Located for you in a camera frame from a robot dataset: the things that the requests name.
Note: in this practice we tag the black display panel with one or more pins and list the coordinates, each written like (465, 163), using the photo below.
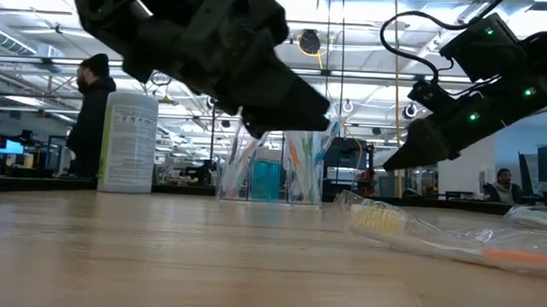
(345, 152)

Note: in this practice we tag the blue lit monitor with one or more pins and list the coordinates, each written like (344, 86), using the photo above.
(8, 148)

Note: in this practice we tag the standing person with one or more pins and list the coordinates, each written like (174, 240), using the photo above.
(92, 118)

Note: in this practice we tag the long ceiling light bar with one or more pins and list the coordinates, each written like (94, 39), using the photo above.
(374, 75)

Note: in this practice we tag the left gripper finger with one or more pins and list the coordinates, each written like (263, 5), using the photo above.
(279, 123)
(285, 94)

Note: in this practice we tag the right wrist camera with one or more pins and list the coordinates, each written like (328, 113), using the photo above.
(431, 95)

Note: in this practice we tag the seated person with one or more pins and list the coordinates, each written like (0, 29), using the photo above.
(503, 189)

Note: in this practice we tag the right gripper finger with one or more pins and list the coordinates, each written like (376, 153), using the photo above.
(422, 143)

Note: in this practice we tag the white wipes canister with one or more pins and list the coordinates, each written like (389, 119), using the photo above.
(128, 147)

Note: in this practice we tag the clear acrylic organizer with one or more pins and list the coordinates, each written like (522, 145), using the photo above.
(282, 181)

